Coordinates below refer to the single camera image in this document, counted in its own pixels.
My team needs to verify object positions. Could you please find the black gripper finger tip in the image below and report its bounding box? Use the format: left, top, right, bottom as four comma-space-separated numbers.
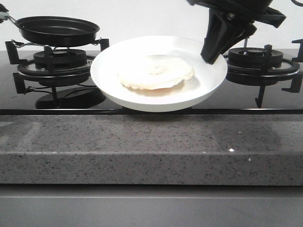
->
0, 4, 9, 23

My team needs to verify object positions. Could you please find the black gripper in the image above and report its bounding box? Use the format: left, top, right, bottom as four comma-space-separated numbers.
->
188, 0, 286, 64

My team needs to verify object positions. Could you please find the black frying pan green handle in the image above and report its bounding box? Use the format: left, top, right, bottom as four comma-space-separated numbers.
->
0, 12, 100, 47

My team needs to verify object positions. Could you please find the fried egg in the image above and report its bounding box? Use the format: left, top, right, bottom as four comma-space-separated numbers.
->
117, 55, 195, 90

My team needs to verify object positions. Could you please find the white ceramic plate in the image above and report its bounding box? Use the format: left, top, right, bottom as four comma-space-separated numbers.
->
90, 36, 228, 112

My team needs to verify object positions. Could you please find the black pan support grate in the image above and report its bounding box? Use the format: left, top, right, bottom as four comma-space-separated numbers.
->
5, 40, 95, 94

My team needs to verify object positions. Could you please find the black glass gas cooktop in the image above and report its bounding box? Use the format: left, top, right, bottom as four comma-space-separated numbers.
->
0, 51, 303, 115

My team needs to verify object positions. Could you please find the black round gas burner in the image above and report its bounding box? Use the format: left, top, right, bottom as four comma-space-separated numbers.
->
33, 49, 87, 70

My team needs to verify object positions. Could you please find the grey cabinet front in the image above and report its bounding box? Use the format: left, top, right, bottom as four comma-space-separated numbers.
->
0, 184, 303, 227

